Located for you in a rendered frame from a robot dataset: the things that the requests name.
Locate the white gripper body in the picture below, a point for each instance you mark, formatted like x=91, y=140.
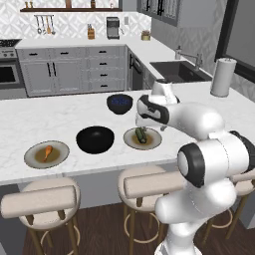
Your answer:
x=146, y=121

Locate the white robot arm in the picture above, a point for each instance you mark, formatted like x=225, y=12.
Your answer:
x=202, y=123

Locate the green cucumber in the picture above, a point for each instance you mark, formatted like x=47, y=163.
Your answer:
x=140, y=135

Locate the blue patterned dark bowl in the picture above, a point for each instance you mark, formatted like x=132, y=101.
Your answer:
x=120, y=104

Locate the black bowl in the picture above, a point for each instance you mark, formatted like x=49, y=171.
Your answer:
x=95, y=139

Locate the orange chicken drumstick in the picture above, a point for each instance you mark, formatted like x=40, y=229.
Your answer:
x=48, y=152

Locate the beige plate with brown centre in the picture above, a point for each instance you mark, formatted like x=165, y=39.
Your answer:
x=153, y=139
x=33, y=157

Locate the black dishwasher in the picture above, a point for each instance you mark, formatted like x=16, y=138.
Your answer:
x=136, y=71

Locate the dark sink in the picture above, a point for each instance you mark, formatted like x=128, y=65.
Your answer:
x=179, y=71

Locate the beige stool with wooden legs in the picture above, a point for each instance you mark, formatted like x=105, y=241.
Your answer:
x=146, y=186
x=43, y=199
x=244, y=186

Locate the silver tap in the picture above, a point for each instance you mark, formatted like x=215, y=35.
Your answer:
x=189, y=55

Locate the yellow pot with plant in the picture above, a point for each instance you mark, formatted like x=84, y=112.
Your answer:
x=145, y=35

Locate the white paper towel roll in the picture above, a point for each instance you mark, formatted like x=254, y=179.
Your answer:
x=222, y=78

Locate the grey cupboard run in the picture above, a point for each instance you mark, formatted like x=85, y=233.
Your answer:
x=73, y=71

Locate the grey coffee machine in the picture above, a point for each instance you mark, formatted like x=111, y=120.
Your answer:
x=113, y=28

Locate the wooden knife block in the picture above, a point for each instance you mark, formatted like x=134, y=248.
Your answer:
x=91, y=33

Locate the small white and red jar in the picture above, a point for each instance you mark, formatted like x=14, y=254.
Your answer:
x=112, y=4

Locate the black framed window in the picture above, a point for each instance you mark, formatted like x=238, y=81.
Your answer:
x=240, y=33

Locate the dark brown bottle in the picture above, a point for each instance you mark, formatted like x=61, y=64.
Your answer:
x=93, y=3

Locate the dark wooden shelf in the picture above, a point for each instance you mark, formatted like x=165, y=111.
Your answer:
x=69, y=10

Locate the wooden hanging spatula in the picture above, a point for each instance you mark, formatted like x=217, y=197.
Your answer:
x=48, y=26

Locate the silver hanging spoon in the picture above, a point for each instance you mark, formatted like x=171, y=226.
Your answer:
x=43, y=26

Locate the silver hanging ladle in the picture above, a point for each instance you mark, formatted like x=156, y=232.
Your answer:
x=39, y=26

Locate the steel oven with hob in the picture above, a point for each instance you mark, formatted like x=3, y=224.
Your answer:
x=9, y=71

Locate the small yellow jar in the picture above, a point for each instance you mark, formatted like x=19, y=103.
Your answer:
x=31, y=4
x=26, y=4

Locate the white wall socket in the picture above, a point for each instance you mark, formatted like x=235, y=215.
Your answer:
x=126, y=21

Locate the grey wall cupboard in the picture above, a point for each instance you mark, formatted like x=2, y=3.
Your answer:
x=159, y=11

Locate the black rail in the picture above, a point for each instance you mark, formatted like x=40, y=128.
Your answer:
x=44, y=15

